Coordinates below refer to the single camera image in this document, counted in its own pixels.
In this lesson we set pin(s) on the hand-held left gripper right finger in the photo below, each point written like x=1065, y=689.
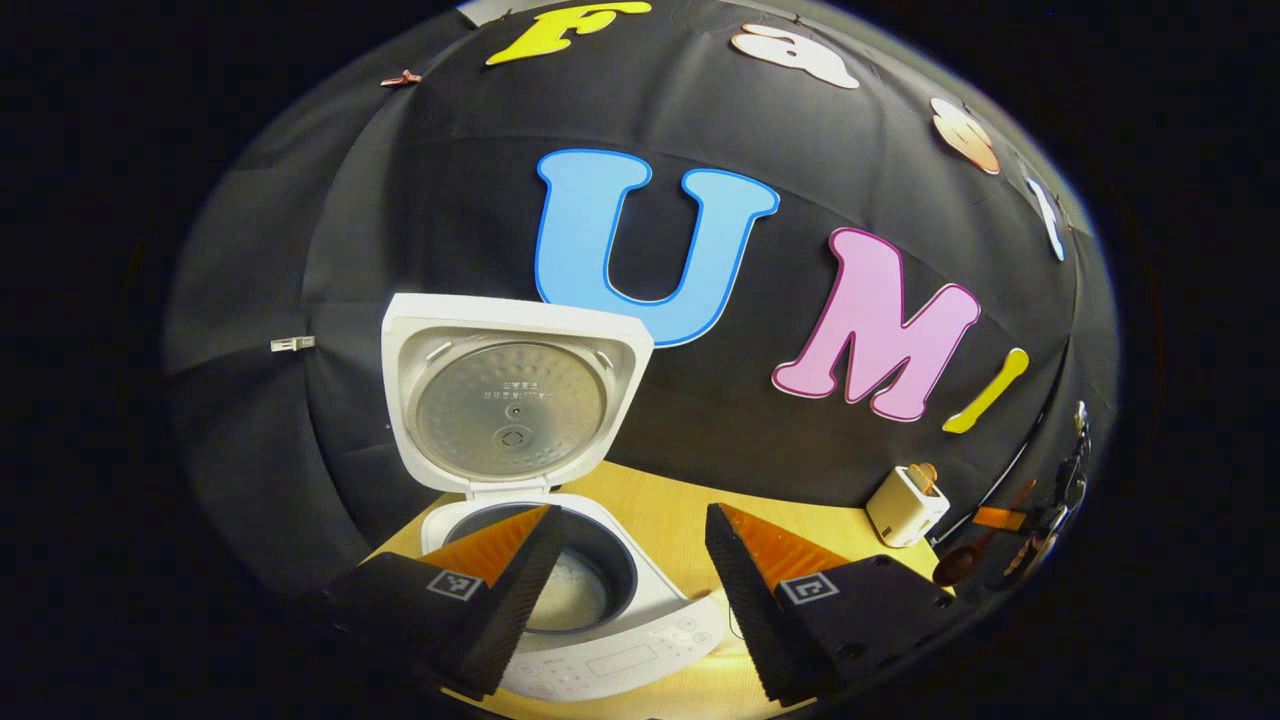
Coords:
x=750, y=610

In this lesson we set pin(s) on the white cloth clip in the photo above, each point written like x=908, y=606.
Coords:
x=292, y=343

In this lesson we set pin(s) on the pink cloth clip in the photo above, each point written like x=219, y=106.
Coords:
x=402, y=78

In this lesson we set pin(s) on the brown wooden spoon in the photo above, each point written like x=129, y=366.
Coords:
x=955, y=568

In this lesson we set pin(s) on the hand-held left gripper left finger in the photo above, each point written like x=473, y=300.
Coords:
x=520, y=600

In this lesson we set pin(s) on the black backdrop cloth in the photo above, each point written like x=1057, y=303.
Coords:
x=420, y=200

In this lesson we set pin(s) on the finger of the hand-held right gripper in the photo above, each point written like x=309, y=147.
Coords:
x=1000, y=518

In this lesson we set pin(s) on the white rice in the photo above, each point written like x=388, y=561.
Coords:
x=580, y=595

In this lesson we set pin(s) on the white toaster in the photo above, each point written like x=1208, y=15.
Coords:
x=900, y=515

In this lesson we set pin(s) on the toasted bread slice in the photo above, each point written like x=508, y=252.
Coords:
x=926, y=476

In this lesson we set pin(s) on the white rice cooker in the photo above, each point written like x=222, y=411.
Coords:
x=510, y=410

